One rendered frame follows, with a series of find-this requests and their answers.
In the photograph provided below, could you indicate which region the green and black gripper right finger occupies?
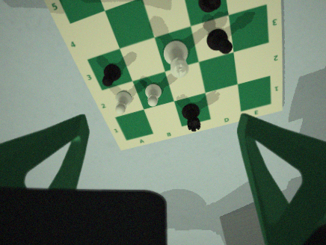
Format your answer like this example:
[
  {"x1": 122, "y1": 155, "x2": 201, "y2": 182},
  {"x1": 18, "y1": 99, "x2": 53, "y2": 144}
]
[{"x1": 237, "y1": 114, "x2": 326, "y2": 245}]

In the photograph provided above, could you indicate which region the white pawn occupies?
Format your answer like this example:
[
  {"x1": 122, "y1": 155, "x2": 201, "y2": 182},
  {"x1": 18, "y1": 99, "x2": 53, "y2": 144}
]
[
  {"x1": 116, "y1": 91, "x2": 132, "y2": 114},
  {"x1": 145, "y1": 84, "x2": 162, "y2": 107}
]

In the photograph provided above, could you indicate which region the green and cream chessboard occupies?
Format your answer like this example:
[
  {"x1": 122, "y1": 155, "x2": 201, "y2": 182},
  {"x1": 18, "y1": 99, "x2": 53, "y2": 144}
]
[{"x1": 44, "y1": 0, "x2": 283, "y2": 150}]

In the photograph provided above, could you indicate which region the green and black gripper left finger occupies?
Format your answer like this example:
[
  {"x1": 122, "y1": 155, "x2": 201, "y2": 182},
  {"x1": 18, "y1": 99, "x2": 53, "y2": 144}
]
[{"x1": 0, "y1": 114, "x2": 90, "y2": 189}]

